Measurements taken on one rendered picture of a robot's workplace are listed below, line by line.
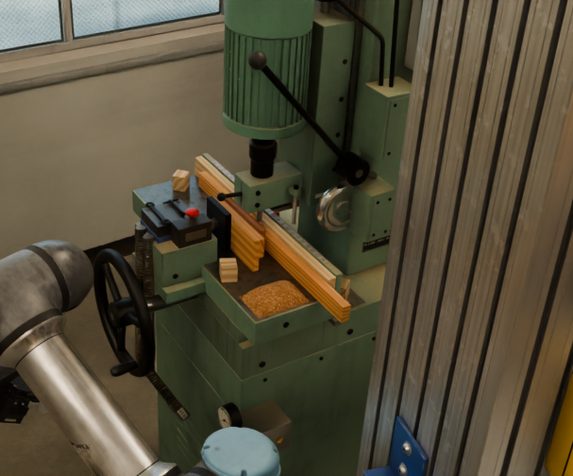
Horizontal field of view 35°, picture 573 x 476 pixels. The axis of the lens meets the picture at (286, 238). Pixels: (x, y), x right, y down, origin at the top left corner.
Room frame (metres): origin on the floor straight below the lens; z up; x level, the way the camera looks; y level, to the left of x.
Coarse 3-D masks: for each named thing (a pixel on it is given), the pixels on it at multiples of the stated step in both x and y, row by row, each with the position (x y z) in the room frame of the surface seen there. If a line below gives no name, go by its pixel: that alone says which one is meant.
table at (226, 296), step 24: (144, 192) 1.93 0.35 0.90; (168, 192) 1.94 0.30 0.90; (192, 192) 1.95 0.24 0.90; (216, 264) 1.64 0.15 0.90; (240, 264) 1.64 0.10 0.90; (264, 264) 1.65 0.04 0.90; (168, 288) 1.58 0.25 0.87; (192, 288) 1.60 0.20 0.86; (216, 288) 1.58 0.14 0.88; (240, 288) 1.56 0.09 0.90; (240, 312) 1.49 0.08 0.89; (288, 312) 1.49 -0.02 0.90; (312, 312) 1.52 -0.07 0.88; (264, 336) 1.46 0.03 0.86
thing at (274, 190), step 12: (276, 168) 1.79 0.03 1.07; (288, 168) 1.79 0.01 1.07; (240, 180) 1.73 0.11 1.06; (252, 180) 1.72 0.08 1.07; (264, 180) 1.73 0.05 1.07; (276, 180) 1.73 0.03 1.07; (288, 180) 1.75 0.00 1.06; (300, 180) 1.77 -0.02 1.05; (252, 192) 1.70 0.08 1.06; (264, 192) 1.72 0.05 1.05; (276, 192) 1.73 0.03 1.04; (288, 192) 1.75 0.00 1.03; (300, 192) 1.77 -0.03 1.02; (240, 204) 1.73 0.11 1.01; (252, 204) 1.70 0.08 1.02; (264, 204) 1.72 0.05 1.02; (276, 204) 1.74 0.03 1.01
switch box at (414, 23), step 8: (416, 0) 1.80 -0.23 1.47; (416, 8) 1.80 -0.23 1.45; (416, 16) 1.80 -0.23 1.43; (416, 24) 1.79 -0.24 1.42; (416, 32) 1.79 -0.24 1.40; (408, 40) 1.81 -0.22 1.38; (416, 40) 1.79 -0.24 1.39; (408, 48) 1.81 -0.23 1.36; (408, 56) 1.80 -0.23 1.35; (408, 64) 1.80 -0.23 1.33
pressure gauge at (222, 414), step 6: (222, 408) 1.41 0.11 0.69; (228, 408) 1.41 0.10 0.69; (234, 408) 1.42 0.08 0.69; (222, 414) 1.42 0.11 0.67; (228, 414) 1.40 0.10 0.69; (234, 414) 1.40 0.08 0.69; (240, 414) 1.41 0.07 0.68; (222, 420) 1.42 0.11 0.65; (228, 420) 1.40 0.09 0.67; (234, 420) 1.39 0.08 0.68; (240, 420) 1.40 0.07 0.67; (222, 426) 1.42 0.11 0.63; (228, 426) 1.40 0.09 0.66; (234, 426) 1.39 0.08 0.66; (240, 426) 1.40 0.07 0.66
